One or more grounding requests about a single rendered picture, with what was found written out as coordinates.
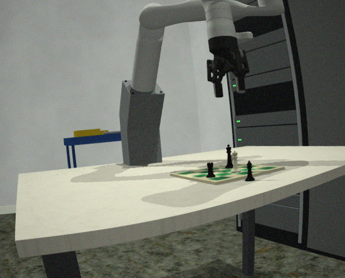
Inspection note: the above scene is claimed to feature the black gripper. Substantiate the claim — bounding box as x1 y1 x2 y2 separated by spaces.
207 36 249 98

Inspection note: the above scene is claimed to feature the green and cream chessboard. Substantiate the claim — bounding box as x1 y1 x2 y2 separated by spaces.
170 163 285 185

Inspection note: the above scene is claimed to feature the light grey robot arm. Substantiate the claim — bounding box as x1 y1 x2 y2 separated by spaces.
131 0 285 92

